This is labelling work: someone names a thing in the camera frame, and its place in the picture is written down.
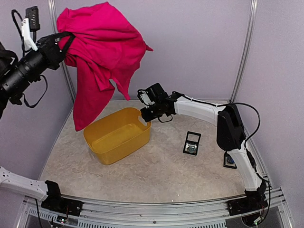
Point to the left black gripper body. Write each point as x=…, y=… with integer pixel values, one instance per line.
x=53, y=61

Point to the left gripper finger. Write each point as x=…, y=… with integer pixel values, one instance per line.
x=58, y=36
x=64, y=45

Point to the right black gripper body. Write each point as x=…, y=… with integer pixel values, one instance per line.
x=155, y=113

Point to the magenta t-shirt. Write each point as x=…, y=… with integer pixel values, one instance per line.
x=106, y=52

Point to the black brooch display box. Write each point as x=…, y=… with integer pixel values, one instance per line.
x=189, y=142

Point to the yellow plastic basket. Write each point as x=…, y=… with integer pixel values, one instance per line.
x=117, y=135

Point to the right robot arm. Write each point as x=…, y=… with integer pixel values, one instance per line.
x=230, y=137

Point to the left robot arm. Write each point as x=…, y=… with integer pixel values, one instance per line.
x=16, y=75

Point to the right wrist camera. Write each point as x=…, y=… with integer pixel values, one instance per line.
x=151, y=95

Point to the aluminium front rail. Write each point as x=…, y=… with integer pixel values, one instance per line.
x=110, y=214

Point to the right aluminium post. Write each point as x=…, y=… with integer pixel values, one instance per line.
x=246, y=49

